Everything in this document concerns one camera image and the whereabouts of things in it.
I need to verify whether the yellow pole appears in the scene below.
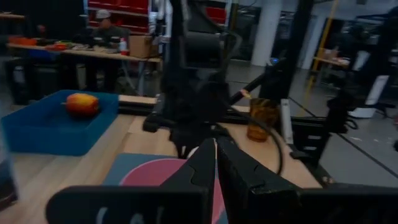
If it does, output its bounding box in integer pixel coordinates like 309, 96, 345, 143
307, 0, 340, 91

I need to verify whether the person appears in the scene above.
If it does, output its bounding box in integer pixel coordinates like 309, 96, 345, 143
73, 9, 131, 48

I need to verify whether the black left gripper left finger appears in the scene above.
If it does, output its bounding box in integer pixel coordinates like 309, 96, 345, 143
160, 138, 217, 224

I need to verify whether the pink plate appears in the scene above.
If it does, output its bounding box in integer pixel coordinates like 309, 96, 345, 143
119, 157, 226, 224

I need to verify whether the white pillar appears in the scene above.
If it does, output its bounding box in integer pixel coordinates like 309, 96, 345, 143
251, 0, 282, 67

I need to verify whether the amber drinking glass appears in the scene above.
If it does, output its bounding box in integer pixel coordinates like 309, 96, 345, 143
246, 98, 280, 143

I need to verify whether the black upright frame post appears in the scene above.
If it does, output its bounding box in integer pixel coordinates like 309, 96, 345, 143
259, 0, 315, 101

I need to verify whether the long wooden work table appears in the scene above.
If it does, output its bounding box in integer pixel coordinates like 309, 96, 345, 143
6, 42, 162, 97

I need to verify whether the cardboard box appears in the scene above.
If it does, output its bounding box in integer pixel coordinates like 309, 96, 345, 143
129, 34, 159, 59

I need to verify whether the silver frame bracket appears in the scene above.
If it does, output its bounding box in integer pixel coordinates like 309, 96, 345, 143
280, 98, 295, 146

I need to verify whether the orange tray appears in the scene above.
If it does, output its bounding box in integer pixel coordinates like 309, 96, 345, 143
8, 36, 39, 47

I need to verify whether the red yellow apple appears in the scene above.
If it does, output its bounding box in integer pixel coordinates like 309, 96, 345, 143
61, 92, 100, 118

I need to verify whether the blue placemat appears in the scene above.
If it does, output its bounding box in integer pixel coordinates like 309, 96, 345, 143
102, 152, 229, 224

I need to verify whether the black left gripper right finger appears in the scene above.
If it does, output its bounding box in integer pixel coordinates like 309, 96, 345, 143
216, 136, 300, 224

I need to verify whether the white bottle with red label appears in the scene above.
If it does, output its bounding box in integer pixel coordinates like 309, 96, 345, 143
119, 37, 131, 57

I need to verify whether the red storage shelf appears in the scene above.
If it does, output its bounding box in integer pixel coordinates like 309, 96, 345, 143
88, 0, 150, 35

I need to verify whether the blue plastic bin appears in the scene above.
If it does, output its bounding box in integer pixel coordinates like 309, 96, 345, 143
1, 89, 120, 157

